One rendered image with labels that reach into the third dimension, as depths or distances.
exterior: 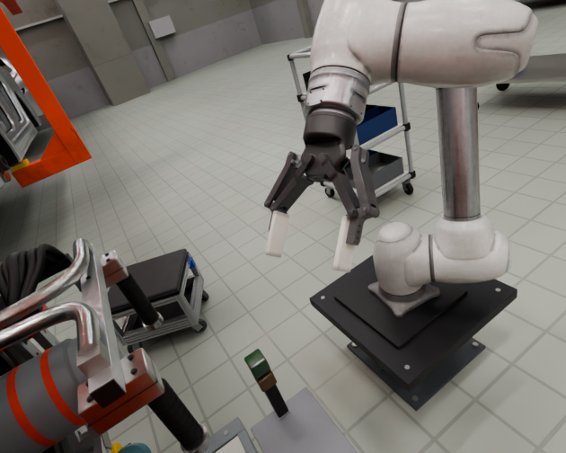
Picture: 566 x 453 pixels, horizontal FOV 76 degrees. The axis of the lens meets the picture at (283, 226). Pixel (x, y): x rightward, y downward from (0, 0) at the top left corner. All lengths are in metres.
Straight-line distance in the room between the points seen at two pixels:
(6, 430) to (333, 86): 0.68
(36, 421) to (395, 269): 0.95
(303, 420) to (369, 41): 0.80
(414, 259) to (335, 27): 0.78
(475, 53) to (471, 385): 1.19
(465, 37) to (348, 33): 0.15
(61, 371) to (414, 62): 0.68
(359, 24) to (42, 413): 0.72
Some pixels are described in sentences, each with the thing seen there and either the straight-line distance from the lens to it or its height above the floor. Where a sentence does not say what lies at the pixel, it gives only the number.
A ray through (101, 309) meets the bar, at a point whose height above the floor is 0.98.
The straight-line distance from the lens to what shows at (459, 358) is 1.56.
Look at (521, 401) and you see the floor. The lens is 1.51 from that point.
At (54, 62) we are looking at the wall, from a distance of 14.89.
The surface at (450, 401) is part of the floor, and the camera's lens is 1.49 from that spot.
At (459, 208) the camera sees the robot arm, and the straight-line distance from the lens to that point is 1.16.
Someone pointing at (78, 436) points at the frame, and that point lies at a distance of 1.01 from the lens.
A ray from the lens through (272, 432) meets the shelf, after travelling 0.99.
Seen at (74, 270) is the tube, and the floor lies 1.01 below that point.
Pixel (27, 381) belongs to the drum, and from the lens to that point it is 0.71.
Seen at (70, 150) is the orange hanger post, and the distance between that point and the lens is 4.19.
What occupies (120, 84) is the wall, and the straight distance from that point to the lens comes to 13.65.
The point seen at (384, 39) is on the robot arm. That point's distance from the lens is 0.55.
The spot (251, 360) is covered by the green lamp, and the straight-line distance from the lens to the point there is 0.84.
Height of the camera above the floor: 1.28
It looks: 31 degrees down
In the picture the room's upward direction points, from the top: 19 degrees counter-clockwise
